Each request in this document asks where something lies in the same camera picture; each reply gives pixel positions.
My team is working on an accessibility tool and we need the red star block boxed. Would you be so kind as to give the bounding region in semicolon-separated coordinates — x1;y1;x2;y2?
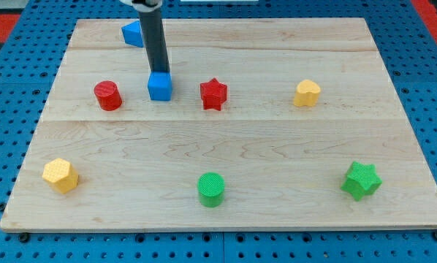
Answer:
199;78;227;111

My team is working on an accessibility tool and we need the yellow heart block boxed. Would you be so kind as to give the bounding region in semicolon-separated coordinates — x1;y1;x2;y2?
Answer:
293;80;321;107

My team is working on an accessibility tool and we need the green star block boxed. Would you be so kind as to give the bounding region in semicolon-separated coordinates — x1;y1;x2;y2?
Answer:
341;161;383;202

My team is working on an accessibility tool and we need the wooden board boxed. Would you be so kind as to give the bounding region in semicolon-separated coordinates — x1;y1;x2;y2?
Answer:
0;18;437;233

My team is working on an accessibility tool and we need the green cylinder block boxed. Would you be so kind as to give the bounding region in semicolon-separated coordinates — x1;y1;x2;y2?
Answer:
197;172;225;207

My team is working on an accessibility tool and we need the blue cube block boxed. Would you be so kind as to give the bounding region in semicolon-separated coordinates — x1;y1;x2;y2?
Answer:
148;72;172;101

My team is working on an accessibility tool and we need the red cylinder block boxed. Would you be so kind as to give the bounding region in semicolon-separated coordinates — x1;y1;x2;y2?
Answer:
94;80;123;111

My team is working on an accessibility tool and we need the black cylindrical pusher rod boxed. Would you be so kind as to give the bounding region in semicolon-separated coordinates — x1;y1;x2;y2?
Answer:
139;9;170;72

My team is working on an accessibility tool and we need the blue triangle block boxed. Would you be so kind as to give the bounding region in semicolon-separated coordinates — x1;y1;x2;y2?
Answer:
121;20;144;47

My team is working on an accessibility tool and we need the yellow hexagon block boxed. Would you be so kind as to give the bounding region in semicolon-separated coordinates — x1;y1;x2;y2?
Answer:
42;158;79;194

